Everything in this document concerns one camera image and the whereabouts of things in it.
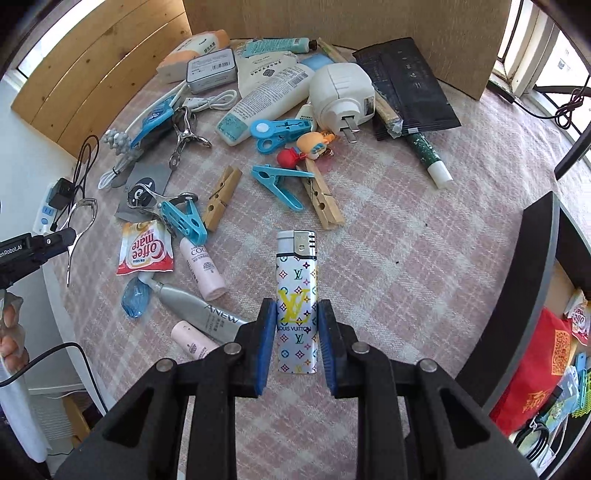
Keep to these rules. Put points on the white power strip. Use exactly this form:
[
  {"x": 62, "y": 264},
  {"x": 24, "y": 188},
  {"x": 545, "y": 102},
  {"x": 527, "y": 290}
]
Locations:
[{"x": 44, "y": 212}]

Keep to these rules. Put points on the black power adapter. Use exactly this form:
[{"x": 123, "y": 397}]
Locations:
[{"x": 62, "y": 191}]

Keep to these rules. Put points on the person's left hand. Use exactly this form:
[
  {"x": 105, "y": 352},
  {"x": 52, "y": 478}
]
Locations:
[{"x": 11, "y": 323}]

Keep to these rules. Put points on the white patterned lighter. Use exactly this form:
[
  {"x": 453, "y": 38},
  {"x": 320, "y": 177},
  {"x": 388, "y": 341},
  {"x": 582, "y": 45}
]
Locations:
[{"x": 298, "y": 286}]

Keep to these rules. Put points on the small white bottle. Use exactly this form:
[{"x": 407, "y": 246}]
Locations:
[{"x": 304, "y": 115}]

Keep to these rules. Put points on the blue plastic packet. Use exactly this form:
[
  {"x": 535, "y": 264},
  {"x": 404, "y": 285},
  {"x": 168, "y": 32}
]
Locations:
[{"x": 154, "y": 122}]

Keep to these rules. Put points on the pink cosmetic bottle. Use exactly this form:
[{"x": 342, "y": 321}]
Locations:
[
  {"x": 191, "y": 341},
  {"x": 203, "y": 267}
]

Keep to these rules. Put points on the blue round-head clip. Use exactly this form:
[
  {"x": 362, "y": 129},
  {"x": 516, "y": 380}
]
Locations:
[{"x": 277, "y": 131}]

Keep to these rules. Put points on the wooden clothespin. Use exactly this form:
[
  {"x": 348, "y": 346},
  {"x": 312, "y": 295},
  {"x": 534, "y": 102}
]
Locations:
[
  {"x": 221, "y": 198},
  {"x": 323, "y": 194}
]

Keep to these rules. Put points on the person's left forearm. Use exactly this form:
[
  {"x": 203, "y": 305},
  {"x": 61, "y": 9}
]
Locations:
[{"x": 18, "y": 415}]

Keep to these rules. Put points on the blue plastic clothes clip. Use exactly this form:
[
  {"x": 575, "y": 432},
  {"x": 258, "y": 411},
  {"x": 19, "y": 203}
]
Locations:
[{"x": 281, "y": 184}]

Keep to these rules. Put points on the red cloth pouch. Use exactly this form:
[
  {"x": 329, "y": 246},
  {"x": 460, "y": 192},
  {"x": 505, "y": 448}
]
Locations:
[{"x": 531, "y": 378}]

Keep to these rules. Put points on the white tube with teal end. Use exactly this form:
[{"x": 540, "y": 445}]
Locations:
[{"x": 268, "y": 99}]

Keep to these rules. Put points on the white window frame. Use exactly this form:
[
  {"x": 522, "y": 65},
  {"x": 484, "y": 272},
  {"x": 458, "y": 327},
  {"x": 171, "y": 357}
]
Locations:
[{"x": 521, "y": 37}]

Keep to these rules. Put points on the pine plank panel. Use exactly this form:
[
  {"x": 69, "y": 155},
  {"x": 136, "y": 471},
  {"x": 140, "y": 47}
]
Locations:
[{"x": 92, "y": 69}]

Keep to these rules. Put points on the light wooden back board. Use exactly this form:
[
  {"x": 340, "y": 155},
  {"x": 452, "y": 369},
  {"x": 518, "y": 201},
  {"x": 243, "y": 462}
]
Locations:
[{"x": 346, "y": 23}]

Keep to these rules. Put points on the grey pouch with dark circle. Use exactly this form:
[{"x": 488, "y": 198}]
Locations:
[{"x": 143, "y": 184}]

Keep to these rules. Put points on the orange white tissue pack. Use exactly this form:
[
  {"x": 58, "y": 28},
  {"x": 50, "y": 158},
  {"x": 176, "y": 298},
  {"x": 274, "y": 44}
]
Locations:
[{"x": 191, "y": 55}]

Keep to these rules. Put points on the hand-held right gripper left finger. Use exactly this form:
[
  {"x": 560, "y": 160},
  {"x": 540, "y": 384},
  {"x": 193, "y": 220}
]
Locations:
[{"x": 265, "y": 346}]

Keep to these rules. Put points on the grey tin box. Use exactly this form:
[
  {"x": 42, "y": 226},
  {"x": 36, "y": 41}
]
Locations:
[{"x": 212, "y": 71}]

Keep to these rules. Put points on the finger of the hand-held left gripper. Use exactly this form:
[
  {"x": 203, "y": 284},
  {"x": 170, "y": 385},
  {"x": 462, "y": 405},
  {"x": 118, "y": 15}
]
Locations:
[{"x": 57, "y": 240}]

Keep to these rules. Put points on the white paper packet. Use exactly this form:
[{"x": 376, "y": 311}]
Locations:
[{"x": 263, "y": 69}]

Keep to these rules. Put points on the coffee creamer sachet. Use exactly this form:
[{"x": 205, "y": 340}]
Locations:
[
  {"x": 145, "y": 249},
  {"x": 579, "y": 318}
]

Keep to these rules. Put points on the teal plastic clip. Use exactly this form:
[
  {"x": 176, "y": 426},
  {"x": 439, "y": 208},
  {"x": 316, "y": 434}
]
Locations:
[
  {"x": 184, "y": 224},
  {"x": 579, "y": 369}
]

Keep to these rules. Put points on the blue clear plastic piece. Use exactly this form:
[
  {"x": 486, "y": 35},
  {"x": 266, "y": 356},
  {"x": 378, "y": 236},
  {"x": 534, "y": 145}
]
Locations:
[{"x": 136, "y": 297}]

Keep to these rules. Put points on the grey bumpy massage roller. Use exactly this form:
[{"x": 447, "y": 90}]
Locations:
[{"x": 120, "y": 141}]

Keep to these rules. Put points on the black tray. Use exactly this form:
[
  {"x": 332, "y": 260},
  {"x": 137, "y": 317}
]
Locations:
[{"x": 521, "y": 300}]

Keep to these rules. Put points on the dark green tube white cap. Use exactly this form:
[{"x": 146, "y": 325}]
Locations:
[{"x": 427, "y": 154}]

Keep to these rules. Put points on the light blue sponge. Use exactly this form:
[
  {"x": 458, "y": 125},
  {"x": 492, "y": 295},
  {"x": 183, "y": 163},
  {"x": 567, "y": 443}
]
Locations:
[{"x": 318, "y": 61}]

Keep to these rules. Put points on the yellow mesh net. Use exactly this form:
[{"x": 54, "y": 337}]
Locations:
[{"x": 584, "y": 406}]

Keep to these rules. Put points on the white plug adapter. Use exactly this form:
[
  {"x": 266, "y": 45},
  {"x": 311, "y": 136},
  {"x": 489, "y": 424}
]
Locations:
[{"x": 344, "y": 92}]

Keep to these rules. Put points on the blue printed packet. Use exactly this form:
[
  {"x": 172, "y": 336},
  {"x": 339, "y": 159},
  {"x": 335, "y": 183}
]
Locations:
[{"x": 556, "y": 406}]

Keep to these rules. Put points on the teal tube with black cap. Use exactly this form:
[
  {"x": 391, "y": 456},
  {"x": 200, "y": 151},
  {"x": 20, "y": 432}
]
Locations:
[{"x": 277, "y": 45}]

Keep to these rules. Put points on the black foil packet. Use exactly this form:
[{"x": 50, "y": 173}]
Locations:
[{"x": 406, "y": 87}]

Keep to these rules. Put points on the silver cosmetic tube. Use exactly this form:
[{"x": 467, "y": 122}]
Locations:
[{"x": 198, "y": 307}]

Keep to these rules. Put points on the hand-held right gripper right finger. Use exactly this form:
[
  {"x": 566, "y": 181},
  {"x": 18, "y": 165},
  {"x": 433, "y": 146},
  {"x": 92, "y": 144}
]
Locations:
[{"x": 325, "y": 346}]

